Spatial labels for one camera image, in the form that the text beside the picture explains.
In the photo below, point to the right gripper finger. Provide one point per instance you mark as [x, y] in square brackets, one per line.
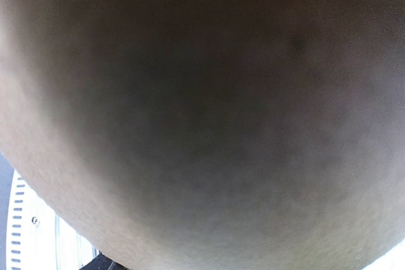
[101, 262]

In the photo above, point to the brown cardboard box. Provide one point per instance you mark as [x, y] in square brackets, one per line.
[212, 134]

